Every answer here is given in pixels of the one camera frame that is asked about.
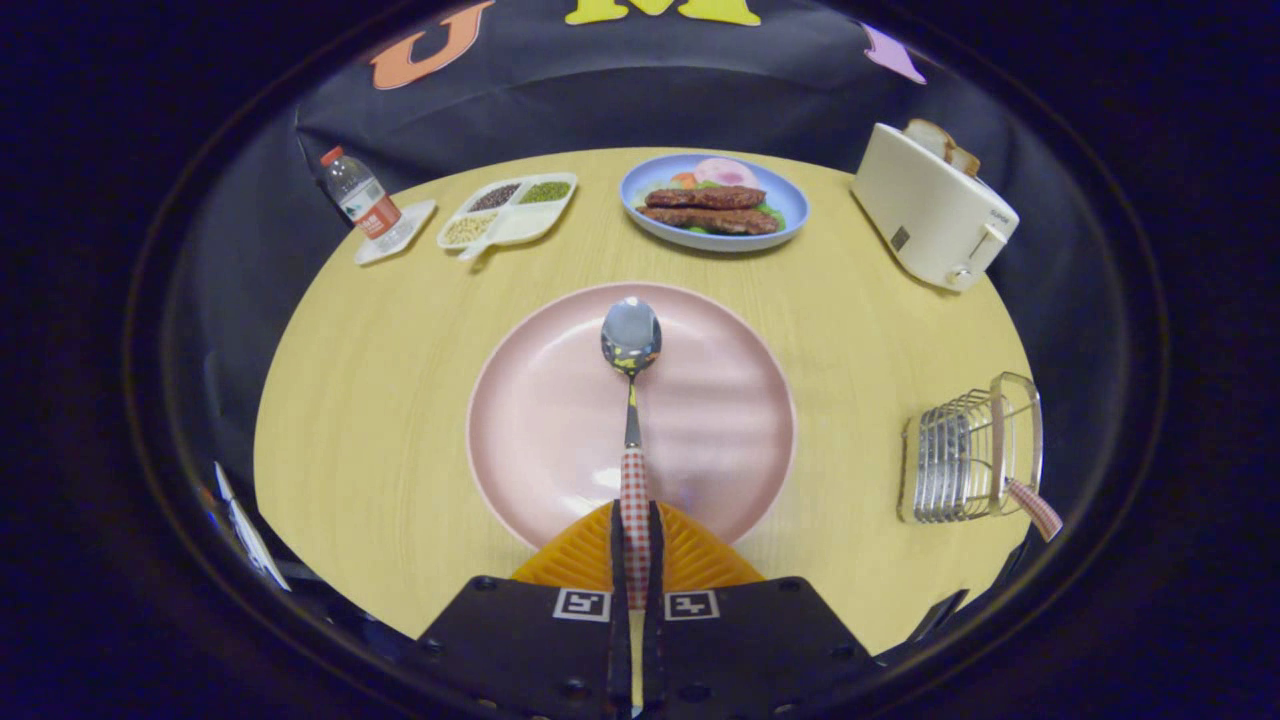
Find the cream white toaster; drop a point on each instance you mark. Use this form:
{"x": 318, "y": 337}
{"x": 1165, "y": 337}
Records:
{"x": 920, "y": 210}

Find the blue food plate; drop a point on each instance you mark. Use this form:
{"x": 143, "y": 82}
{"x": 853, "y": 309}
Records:
{"x": 795, "y": 205}

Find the green lettuce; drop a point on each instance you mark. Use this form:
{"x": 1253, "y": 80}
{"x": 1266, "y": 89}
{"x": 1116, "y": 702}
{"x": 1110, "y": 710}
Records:
{"x": 772, "y": 213}

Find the white divided grain dish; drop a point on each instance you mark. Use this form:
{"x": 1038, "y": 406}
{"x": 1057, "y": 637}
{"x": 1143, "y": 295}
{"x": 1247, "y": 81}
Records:
{"x": 520, "y": 225}

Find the clear plastic water bottle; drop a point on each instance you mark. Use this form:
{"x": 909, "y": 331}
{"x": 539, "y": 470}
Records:
{"x": 358, "y": 195}

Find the toast slice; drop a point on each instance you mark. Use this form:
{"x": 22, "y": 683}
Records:
{"x": 930, "y": 138}
{"x": 964, "y": 160}

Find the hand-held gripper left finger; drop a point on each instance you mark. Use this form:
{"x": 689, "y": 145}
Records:
{"x": 618, "y": 560}

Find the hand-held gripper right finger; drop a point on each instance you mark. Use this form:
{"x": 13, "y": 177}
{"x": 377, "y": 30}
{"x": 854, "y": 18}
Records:
{"x": 655, "y": 560}

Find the pink ham slice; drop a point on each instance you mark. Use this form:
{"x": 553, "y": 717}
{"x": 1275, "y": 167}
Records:
{"x": 725, "y": 172}

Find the pink plate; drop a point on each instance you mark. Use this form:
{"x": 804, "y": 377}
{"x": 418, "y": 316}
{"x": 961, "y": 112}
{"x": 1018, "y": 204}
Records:
{"x": 720, "y": 420}

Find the brown meat strip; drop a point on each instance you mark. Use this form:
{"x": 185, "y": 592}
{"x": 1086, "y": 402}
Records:
{"x": 705, "y": 197}
{"x": 710, "y": 220}

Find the white square coaster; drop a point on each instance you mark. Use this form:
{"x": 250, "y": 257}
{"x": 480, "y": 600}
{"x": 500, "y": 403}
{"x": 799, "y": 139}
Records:
{"x": 415, "y": 220}

